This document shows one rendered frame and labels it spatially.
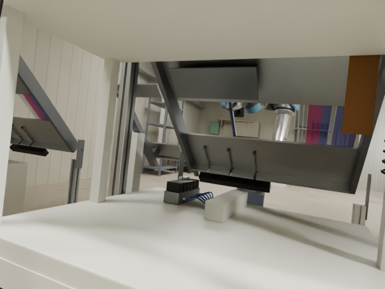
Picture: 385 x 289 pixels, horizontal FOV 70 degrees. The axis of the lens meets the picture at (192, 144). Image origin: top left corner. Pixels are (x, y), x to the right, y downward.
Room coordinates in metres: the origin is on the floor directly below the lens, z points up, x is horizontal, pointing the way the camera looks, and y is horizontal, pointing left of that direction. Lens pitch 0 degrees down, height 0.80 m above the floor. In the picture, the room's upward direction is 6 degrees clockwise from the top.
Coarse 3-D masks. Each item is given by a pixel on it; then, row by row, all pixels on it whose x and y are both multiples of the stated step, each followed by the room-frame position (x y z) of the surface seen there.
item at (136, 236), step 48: (144, 192) 0.93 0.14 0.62; (0, 240) 0.43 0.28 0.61; (48, 240) 0.44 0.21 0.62; (96, 240) 0.46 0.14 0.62; (144, 240) 0.48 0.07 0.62; (192, 240) 0.51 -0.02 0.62; (240, 240) 0.54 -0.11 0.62; (288, 240) 0.57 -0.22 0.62; (336, 240) 0.61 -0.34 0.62; (96, 288) 0.35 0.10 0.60; (144, 288) 0.33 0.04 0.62; (192, 288) 0.34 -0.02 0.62; (240, 288) 0.35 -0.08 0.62; (288, 288) 0.36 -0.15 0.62; (336, 288) 0.38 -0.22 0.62; (384, 288) 0.39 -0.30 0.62
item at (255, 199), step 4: (264, 192) 1.72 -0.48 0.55; (248, 196) 1.62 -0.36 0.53; (252, 196) 1.61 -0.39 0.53; (256, 196) 1.61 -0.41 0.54; (260, 196) 1.60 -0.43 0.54; (264, 196) 1.73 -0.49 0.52; (248, 200) 1.62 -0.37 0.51; (252, 200) 1.61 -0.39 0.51; (256, 200) 1.61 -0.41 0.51; (260, 200) 1.60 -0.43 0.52; (252, 204) 1.61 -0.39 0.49; (256, 204) 1.61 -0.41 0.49; (260, 204) 1.60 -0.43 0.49
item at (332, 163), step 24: (192, 144) 1.23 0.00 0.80; (216, 144) 1.18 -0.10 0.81; (240, 144) 1.12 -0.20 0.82; (264, 144) 1.08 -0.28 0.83; (288, 144) 1.03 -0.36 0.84; (312, 144) 0.99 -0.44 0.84; (240, 168) 1.23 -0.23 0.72; (264, 168) 1.17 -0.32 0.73; (288, 168) 1.12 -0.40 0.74; (312, 168) 1.07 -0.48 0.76; (336, 168) 1.03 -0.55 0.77
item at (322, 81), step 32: (192, 64) 0.93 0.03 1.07; (224, 64) 0.89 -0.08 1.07; (256, 64) 0.85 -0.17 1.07; (288, 64) 0.81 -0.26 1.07; (320, 64) 0.78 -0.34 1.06; (192, 96) 0.98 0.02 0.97; (224, 96) 0.93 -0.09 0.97; (256, 96) 0.88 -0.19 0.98; (288, 96) 0.89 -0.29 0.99; (320, 96) 0.85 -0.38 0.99
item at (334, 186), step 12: (192, 168) 1.30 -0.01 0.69; (204, 168) 1.29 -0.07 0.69; (216, 168) 1.27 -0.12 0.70; (228, 168) 1.25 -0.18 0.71; (264, 180) 1.17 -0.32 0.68; (276, 180) 1.15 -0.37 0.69; (288, 180) 1.13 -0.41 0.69; (300, 180) 1.12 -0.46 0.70; (312, 180) 1.11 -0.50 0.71; (324, 180) 1.10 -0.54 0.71; (348, 192) 1.04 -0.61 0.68
